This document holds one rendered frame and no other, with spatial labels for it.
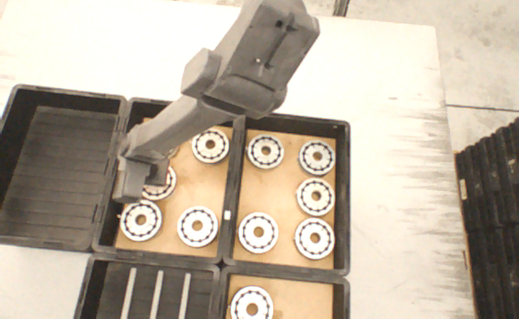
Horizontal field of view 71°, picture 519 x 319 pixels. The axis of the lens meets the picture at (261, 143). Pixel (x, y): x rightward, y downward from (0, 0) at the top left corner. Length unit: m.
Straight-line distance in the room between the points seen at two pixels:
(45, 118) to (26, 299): 0.50
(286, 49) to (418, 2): 2.36
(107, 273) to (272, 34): 0.79
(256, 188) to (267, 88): 0.62
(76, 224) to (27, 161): 0.23
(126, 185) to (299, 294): 0.51
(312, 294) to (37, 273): 0.76
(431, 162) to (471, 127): 1.07
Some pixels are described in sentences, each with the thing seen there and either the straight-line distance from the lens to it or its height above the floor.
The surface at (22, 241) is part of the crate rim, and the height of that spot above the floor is 0.93.
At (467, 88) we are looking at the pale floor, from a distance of 2.49.
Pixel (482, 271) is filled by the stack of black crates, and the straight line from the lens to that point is 1.91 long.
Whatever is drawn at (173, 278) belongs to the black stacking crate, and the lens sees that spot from 0.99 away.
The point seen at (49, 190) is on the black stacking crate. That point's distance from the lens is 1.12.
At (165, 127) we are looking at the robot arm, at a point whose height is 1.29.
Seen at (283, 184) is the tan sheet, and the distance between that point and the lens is 1.02.
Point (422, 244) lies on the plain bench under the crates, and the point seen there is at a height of 0.70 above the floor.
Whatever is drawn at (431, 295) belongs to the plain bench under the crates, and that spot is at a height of 0.70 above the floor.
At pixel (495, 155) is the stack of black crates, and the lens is 1.83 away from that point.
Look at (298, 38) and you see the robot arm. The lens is 0.39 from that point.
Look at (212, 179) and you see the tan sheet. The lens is 1.01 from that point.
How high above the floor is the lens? 1.81
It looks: 69 degrees down
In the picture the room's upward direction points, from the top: 11 degrees clockwise
